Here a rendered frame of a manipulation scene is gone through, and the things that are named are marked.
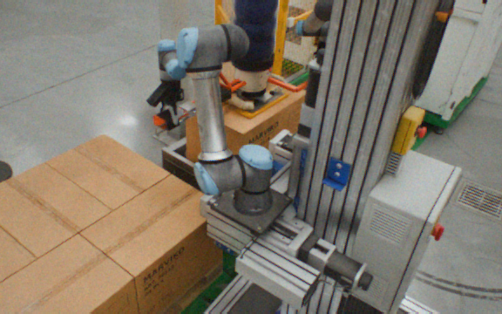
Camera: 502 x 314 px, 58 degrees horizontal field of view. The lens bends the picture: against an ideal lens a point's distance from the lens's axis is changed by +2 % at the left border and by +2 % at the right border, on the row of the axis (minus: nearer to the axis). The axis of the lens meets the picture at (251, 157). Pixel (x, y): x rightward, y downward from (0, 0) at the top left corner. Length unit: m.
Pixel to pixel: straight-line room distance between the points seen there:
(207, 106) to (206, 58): 0.15
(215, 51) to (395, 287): 0.99
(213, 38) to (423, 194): 0.82
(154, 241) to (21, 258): 0.57
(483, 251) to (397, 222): 1.90
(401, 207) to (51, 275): 1.47
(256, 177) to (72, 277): 1.00
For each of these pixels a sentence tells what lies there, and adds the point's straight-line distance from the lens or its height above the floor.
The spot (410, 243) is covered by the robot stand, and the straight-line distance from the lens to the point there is 1.52.
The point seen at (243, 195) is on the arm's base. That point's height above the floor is 1.11.
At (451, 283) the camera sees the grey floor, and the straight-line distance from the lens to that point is 3.05.
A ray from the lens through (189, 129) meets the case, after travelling 2.43.
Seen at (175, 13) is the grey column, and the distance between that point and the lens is 3.24.
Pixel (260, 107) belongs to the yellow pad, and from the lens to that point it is 2.33.
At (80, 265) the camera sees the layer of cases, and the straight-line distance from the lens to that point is 2.16.
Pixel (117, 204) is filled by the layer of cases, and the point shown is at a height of 0.54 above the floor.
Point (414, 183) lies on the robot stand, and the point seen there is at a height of 1.23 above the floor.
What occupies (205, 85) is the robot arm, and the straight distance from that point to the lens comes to 1.38.
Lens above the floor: 2.15
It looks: 37 degrees down
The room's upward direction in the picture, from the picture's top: 4 degrees clockwise
